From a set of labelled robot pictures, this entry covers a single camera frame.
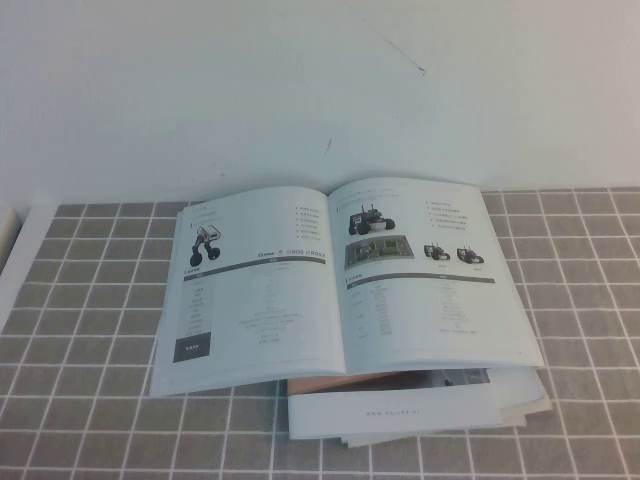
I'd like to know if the white product catalogue book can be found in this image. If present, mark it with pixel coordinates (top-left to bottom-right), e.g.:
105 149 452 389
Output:
149 174 547 399

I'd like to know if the closed white brochure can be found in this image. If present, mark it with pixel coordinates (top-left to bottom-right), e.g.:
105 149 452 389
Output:
287 367 502 442

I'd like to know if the white booklet stack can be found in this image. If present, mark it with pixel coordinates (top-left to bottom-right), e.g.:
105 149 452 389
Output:
339 367 554 449

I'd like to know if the grey white checked tablecloth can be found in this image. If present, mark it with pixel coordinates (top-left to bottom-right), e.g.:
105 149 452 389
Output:
0 186 640 480

